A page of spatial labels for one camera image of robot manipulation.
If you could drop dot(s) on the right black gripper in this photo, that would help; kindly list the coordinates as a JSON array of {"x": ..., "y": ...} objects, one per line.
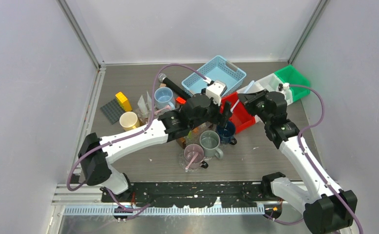
[{"x": 247, "y": 98}]

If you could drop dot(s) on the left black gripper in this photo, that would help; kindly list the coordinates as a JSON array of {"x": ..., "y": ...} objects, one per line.
[{"x": 218, "y": 116}]

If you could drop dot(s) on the dark blue mug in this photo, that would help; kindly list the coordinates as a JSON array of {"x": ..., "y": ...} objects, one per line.
[{"x": 227, "y": 134}]

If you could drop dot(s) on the grey mug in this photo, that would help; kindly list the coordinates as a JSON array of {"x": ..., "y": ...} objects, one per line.
[{"x": 210, "y": 142}]

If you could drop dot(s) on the pink toothbrush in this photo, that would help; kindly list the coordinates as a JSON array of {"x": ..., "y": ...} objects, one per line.
[
  {"x": 162, "y": 110},
  {"x": 190, "y": 160}
]

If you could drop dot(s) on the mauve mug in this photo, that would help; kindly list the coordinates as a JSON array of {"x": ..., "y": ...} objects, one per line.
[{"x": 194, "y": 148}]

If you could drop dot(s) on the light blue mug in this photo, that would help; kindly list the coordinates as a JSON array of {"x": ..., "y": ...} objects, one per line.
[{"x": 163, "y": 96}]

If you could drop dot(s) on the teal cap toothpaste tube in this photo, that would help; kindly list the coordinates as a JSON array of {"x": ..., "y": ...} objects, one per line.
[{"x": 150, "y": 104}]

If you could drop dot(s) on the clear acrylic toothbrush holder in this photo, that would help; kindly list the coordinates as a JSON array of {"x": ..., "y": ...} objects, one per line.
[{"x": 145, "y": 120}]

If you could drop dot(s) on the pink cap toothpaste tube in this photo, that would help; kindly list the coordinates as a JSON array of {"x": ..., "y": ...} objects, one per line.
[{"x": 142, "y": 107}]

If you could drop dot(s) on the yellow mug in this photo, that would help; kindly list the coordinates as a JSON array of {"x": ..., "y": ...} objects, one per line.
[{"x": 129, "y": 121}]

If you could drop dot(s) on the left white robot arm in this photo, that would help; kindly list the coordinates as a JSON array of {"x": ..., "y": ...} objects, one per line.
[{"x": 97, "y": 154}]

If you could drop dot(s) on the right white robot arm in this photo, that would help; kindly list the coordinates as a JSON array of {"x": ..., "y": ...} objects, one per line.
[{"x": 324, "y": 205}]

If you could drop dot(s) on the red plastic bin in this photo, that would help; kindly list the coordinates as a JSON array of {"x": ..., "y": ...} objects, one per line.
[{"x": 240, "y": 117}]

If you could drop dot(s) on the white plastic bin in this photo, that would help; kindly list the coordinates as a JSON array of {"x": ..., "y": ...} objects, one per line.
[{"x": 269, "y": 83}]

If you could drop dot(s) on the light blue plastic basket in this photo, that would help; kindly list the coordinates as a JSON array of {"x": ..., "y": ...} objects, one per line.
[{"x": 219, "y": 69}]

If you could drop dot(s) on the green plastic bin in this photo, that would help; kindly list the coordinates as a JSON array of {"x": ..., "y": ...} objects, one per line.
[{"x": 290, "y": 75}]

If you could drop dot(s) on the red orange block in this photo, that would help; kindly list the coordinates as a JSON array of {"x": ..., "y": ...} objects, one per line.
[{"x": 180, "y": 100}]

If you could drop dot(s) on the black microphone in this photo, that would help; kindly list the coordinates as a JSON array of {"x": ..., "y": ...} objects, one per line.
[{"x": 174, "y": 87}]

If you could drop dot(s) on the yellow building brick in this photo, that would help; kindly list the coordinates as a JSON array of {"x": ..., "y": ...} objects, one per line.
[{"x": 123, "y": 102}]

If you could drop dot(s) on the grey building baseplate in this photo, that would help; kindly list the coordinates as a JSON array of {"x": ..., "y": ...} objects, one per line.
[{"x": 112, "y": 111}]

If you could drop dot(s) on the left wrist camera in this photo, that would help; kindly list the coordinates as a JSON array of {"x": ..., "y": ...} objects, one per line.
[{"x": 215, "y": 91}]

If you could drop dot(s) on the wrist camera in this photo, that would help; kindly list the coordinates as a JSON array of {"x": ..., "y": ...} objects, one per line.
[
  {"x": 215, "y": 91},
  {"x": 284, "y": 88}
]

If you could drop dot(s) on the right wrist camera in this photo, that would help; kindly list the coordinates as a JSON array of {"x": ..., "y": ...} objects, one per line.
[{"x": 284, "y": 88}]

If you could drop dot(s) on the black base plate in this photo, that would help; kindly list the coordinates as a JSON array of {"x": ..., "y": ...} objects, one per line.
[{"x": 231, "y": 194}]

